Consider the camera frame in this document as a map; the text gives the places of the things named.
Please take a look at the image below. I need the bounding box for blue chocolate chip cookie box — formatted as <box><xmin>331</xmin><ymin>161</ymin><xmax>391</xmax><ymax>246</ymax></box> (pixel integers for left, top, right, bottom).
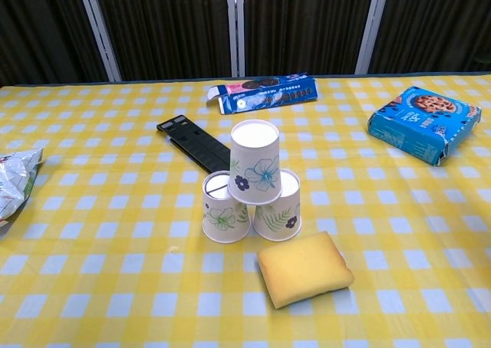
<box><xmin>367</xmin><ymin>85</ymin><xmax>483</xmax><ymax>167</ymax></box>

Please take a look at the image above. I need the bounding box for black plastic tray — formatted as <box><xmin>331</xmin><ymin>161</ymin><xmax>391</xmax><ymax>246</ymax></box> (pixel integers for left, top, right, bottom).
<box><xmin>156</xmin><ymin>114</ymin><xmax>235</xmax><ymax>175</ymax></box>

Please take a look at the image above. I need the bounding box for paper cup with lined base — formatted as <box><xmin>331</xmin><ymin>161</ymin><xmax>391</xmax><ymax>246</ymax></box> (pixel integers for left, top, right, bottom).
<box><xmin>202</xmin><ymin>169</ymin><xmax>252</xmax><ymax>245</ymax></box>

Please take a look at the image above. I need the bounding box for dark corrugated partition panel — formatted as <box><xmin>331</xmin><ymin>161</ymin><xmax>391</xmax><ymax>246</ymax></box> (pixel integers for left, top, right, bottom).
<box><xmin>368</xmin><ymin>0</ymin><xmax>491</xmax><ymax>75</ymax></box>
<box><xmin>243</xmin><ymin>0</ymin><xmax>375</xmax><ymax>77</ymax></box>
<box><xmin>91</xmin><ymin>0</ymin><xmax>233</xmax><ymax>83</ymax></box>
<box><xmin>0</xmin><ymin>0</ymin><xmax>108</xmax><ymax>87</ymax></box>

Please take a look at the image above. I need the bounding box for white partition post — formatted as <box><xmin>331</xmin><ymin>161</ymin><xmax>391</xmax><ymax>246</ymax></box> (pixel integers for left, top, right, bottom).
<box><xmin>75</xmin><ymin>0</ymin><xmax>123</xmax><ymax>83</ymax></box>
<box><xmin>354</xmin><ymin>0</ymin><xmax>392</xmax><ymax>75</ymax></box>
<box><xmin>226</xmin><ymin>0</ymin><xmax>246</xmax><ymax>77</ymax></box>

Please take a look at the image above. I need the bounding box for yellow sponge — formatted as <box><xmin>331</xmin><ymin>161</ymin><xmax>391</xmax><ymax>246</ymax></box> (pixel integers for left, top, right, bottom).
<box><xmin>255</xmin><ymin>230</ymin><xmax>355</xmax><ymax>310</ymax></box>

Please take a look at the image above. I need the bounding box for open blue sandwich cookie box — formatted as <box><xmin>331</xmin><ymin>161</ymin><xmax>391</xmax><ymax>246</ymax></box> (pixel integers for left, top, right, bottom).
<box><xmin>206</xmin><ymin>71</ymin><xmax>319</xmax><ymax>115</ymax></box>

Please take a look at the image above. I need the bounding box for paper cup with fern print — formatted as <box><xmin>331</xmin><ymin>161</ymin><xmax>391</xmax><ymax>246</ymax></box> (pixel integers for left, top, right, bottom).
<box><xmin>252</xmin><ymin>170</ymin><xmax>302</xmax><ymax>242</ymax></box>

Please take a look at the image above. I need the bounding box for yellow checkered tablecloth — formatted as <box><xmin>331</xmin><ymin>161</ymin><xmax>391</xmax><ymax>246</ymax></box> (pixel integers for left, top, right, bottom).
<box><xmin>0</xmin><ymin>71</ymin><xmax>491</xmax><ymax>348</ymax></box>

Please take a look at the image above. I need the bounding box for paper cup with blue flower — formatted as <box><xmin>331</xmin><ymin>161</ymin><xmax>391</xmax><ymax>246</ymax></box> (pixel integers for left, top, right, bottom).
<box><xmin>226</xmin><ymin>119</ymin><xmax>284</xmax><ymax>205</ymax></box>

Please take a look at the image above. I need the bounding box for silver snack bag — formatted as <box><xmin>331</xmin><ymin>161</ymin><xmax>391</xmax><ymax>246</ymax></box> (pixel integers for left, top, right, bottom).
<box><xmin>0</xmin><ymin>147</ymin><xmax>44</xmax><ymax>230</ymax></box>

